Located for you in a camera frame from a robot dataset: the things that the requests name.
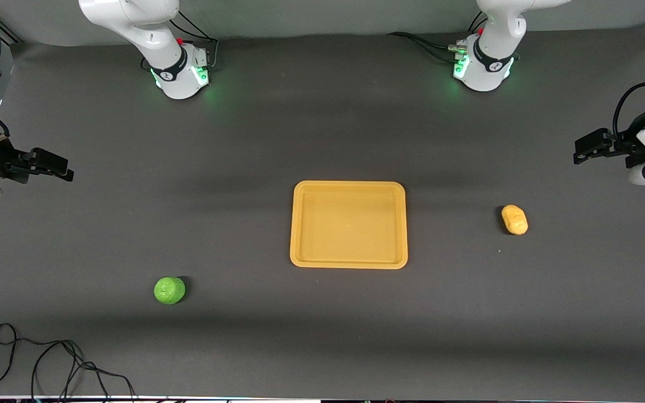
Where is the yellow toy potato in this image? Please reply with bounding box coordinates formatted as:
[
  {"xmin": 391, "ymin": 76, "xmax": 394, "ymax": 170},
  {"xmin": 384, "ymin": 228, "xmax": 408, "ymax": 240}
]
[{"xmin": 501, "ymin": 204, "xmax": 529, "ymax": 236}]

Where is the green toy apple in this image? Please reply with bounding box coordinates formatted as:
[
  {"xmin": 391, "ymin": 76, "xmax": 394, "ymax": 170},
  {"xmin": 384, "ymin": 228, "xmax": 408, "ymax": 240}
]
[{"xmin": 153, "ymin": 277, "xmax": 186, "ymax": 305}]

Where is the yellow plastic tray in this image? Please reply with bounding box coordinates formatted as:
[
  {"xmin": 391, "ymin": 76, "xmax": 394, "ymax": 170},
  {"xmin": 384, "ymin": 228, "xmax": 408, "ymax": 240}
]
[{"xmin": 289, "ymin": 180, "xmax": 409, "ymax": 270}]

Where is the dark grey table mat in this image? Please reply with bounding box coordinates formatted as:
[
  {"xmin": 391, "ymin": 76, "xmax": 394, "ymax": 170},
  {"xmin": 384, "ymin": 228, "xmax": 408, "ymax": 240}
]
[{"xmin": 0, "ymin": 20, "xmax": 645, "ymax": 399}]

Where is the aluminium frame rail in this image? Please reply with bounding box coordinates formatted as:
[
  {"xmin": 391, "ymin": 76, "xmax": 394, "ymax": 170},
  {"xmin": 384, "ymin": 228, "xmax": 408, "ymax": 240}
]
[{"xmin": 0, "ymin": 20, "xmax": 24, "ymax": 46}]

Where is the thin black loose cable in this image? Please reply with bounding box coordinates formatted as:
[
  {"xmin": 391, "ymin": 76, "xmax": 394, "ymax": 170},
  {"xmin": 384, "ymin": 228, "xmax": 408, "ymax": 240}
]
[{"xmin": 0, "ymin": 323, "xmax": 138, "ymax": 401}]

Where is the black left arm base cable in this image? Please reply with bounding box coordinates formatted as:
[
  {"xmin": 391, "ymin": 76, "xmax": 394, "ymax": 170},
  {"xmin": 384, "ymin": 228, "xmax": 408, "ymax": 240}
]
[{"xmin": 387, "ymin": 11, "xmax": 489, "ymax": 63}]

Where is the black arm base cable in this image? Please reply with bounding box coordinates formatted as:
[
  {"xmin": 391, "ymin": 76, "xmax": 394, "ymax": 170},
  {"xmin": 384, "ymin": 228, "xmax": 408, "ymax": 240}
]
[
  {"xmin": 169, "ymin": 10, "xmax": 220, "ymax": 71},
  {"xmin": 387, "ymin": 11, "xmax": 489, "ymax": 63}
]

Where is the black right arm base cable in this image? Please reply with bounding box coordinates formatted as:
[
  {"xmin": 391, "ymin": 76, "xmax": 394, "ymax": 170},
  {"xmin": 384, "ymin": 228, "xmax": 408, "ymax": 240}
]
[{"xmin": 169, "ymin": 10, "xmax": 220, "ymax": 71}]

